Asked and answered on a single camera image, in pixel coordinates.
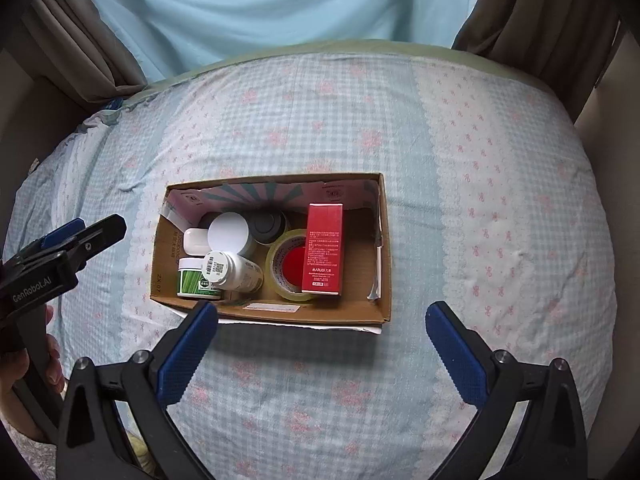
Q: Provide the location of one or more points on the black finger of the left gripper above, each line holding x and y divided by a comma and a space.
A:
80, 243

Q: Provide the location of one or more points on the brown curtain right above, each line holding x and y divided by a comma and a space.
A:
567, 44

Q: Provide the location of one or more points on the light blue curtain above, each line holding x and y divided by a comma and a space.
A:
171, 37

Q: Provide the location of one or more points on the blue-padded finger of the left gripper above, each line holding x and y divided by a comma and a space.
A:
54, 238

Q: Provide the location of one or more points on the person's left hand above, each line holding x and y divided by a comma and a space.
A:
32, 380

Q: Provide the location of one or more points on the white earbuds case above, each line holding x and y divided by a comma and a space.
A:
195, 242

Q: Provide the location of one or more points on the white-lid cream jar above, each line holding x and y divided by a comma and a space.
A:
229, 232

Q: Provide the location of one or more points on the red cosmetic box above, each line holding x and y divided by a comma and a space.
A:
324, 250

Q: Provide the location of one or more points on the white pill bottle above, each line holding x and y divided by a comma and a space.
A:
232, 272

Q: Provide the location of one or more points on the yellow tape roll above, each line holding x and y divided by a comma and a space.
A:
273, 266

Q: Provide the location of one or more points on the black and white jar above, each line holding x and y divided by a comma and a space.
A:
266, 225

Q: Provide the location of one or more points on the open cardboard box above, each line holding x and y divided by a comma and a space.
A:
365, 302

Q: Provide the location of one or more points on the green jar white lid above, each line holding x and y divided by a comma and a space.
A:
191, 282

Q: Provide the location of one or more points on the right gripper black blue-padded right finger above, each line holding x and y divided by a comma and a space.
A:
551, 442

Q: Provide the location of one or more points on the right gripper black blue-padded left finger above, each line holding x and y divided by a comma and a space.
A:
92, 440

